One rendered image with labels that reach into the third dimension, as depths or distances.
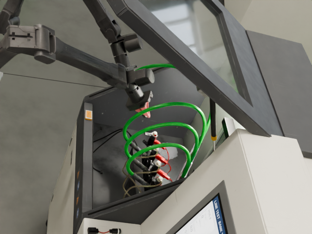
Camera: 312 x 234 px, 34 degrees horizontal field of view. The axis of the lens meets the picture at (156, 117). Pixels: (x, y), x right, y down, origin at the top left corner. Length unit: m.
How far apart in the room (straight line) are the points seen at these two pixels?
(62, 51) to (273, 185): 0.77
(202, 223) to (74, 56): 0.68
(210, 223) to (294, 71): 0.84
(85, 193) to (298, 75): 0.98
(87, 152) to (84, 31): 2.48
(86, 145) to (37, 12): 2.57
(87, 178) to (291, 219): 0.92
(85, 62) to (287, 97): 0.77
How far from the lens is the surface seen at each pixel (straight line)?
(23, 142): 3.46
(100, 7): 2.08
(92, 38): 4.51
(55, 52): 1.67
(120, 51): 2.09
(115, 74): 1.86
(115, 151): 2.41
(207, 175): 1.70
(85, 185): 2.08
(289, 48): 2.33
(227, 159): 1.64
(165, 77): 2.33
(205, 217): 1.64
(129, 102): 2.02
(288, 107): 1.96
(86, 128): 2.29
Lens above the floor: 2.53
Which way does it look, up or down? 40 degrees down
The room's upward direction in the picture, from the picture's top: 25 degrees clockwise
